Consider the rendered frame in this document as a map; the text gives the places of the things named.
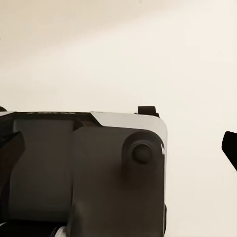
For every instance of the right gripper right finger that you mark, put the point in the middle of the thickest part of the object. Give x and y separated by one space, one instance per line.
229 147

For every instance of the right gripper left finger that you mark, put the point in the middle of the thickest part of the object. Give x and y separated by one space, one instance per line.
12 147

